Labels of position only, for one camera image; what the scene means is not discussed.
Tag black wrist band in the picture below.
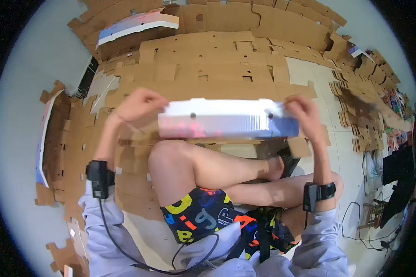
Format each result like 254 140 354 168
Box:
86 160 116 199
303 182 336 213

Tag person's right hand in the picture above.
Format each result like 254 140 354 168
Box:
284 94 326 141

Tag person's left fingers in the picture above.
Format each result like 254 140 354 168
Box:
139 88 170 116

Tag black bag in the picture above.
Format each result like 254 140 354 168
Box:
379 145 416 228

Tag pile of brown cardboard blanks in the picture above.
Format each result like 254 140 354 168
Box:
67 0 348 61

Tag person's legs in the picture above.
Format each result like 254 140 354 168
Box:
148 139 344 261

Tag row of stacked cardboard pieces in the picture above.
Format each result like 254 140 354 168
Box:
324 33 414 153

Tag black cable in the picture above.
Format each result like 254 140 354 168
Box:
341 202 403 251

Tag pair of white shoes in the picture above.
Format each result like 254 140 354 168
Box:
362 151 384 195

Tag person's body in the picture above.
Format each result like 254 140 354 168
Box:
78 194 351 277

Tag person's left hand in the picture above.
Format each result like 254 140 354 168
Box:
115 87 170 123

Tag person's right fingers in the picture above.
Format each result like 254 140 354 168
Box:
284 95 311 120

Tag stack of flat brown cardboard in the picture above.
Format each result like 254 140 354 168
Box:
104 31 331 158

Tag white printed carton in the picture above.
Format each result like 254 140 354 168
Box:
158 98 301 140

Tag heap of brown cardboard sheets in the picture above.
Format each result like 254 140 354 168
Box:
35 81 165 277

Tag white printed carton box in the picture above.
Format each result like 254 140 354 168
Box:
96 10 180 50
35 89 66 188

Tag small wooden stool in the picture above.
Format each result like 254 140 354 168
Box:
358 201 386 230

